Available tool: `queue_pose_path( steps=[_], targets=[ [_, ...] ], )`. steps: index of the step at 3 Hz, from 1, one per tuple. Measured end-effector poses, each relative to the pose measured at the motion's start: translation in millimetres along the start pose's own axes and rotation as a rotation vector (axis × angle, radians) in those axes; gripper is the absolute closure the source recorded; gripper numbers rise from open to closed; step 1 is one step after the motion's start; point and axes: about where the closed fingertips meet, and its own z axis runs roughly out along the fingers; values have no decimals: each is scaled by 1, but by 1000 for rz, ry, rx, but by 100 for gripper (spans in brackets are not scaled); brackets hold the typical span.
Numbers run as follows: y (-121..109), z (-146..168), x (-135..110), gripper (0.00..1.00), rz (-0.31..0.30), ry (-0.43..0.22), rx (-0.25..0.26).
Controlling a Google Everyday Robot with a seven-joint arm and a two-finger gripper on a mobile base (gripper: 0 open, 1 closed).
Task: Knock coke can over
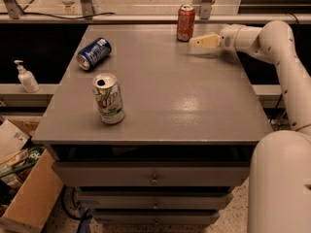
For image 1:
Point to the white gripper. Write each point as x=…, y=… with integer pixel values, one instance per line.
x=227, y=37

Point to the red coke can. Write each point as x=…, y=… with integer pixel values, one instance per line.
x=185, y=23

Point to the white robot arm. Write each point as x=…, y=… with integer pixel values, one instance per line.
x=280, y=172

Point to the white green 7up can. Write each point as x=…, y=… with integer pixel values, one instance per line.
x=107, y=94

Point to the blue pepsi can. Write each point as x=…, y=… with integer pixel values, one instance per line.
x=89, y=56

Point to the grey drawer cabinet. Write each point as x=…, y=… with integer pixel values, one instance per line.
x=191, y=117

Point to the top drawer knob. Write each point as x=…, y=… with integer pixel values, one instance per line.
x=154, y=180

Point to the white pump soap bottle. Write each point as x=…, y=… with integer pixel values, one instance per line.
x=26, y=78

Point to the brown cardboard box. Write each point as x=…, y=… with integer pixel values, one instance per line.
x=27, y=177

